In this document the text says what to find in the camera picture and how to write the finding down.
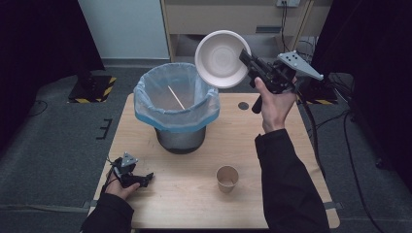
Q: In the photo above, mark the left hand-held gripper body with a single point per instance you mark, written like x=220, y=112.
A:
x=124, y=173

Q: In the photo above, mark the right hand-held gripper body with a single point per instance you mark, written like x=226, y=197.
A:
x=275, y=77

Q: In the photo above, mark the white disposable bowl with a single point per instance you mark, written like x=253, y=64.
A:
x=220, y=58

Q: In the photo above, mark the grey metal trash can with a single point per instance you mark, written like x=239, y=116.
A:
x=180, y=140

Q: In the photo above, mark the translucent blue bin liner bag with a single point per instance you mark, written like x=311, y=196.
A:
x=176, y=118

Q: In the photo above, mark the wooden chopstick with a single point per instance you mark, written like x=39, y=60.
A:
x=176, y=97

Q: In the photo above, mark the person's left hand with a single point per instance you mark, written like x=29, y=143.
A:
x=120, y=191

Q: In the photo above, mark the person's right hand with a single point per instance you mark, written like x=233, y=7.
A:
x=275, y=108

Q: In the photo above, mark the grey round table grommet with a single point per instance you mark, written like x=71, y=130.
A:
x=243, y=106

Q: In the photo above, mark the black stand base hazard stripes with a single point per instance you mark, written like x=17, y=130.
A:
x=94, y=89
x=324, y=95

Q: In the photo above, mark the grey power outlet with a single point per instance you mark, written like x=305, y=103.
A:
x=287, y=3

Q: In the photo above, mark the brown paper cup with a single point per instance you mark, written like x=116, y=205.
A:
x=227, y=178

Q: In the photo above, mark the black curtain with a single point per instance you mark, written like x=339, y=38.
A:
x=35, y=48
x=375, y=64

